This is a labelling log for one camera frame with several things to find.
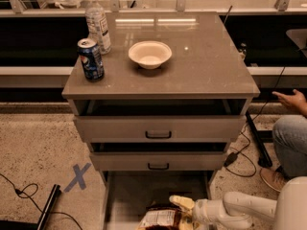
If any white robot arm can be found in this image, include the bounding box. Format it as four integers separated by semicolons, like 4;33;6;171
169;176;307;230

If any bottom grey drawer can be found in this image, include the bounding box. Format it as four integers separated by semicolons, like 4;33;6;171
102;171;211;230

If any tan sneaker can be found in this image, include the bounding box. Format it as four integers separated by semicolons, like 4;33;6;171
260;168;288;193

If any black bar left floor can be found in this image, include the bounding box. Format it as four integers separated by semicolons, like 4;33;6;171
36;184;60;230

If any blue jeans leg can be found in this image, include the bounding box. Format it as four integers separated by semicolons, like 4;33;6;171
272;115;307;178

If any blue tape cross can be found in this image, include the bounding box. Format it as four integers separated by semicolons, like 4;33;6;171
64;163;91;193

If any clear plastic water bottle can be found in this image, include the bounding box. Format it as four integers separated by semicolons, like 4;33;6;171
85;0;111;55

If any grey drawer cabinet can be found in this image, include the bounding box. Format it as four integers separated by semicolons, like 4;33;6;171
61;11;261;230

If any black bar floor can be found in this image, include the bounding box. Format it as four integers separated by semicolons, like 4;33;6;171
36;184;60;230
246;112;272;168

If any grey drawer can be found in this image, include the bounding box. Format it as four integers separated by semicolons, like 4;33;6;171
102;171;211;230
70;99;248;143
90;143;226;172

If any person's hand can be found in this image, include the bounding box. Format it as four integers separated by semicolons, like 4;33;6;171
272;89;307;116

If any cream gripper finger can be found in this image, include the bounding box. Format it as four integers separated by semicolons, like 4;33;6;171
169;195;195;211
178;216;199;230

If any top grey drawer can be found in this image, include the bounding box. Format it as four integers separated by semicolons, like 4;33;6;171
70;99;248;143

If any blue pepsi can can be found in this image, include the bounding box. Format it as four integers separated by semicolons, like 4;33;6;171
77;38;105;81

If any metal railing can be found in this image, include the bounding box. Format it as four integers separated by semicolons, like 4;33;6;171
0;0;307;17

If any white paper bowl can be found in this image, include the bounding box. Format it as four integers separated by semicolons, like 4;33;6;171
129;41;173;70

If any black cable left floor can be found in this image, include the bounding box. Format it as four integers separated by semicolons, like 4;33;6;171
0;173;84;230

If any brown chip bag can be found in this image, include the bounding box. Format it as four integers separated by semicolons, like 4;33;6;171
135;206;191;230

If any middle grey drawer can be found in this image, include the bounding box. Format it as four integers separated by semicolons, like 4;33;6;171
90;143;226;172

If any black bar right floor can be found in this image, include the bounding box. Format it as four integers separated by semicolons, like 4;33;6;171
246;112;272;168

